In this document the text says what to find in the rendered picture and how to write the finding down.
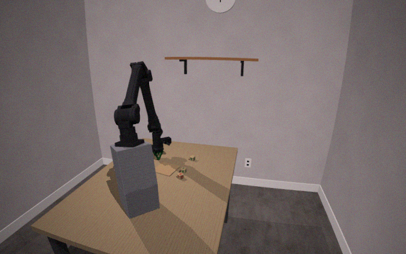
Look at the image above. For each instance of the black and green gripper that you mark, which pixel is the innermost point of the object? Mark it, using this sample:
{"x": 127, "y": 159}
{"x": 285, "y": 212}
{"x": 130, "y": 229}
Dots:
{"x": 157, "y": 150}

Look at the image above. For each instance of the tan flat mat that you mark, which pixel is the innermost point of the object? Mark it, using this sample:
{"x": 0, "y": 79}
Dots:
{"x": 166, "y": 168}

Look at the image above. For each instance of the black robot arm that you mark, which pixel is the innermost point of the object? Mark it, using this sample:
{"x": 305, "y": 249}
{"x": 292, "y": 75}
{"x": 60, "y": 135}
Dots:
{"x": 129, "y": 112}

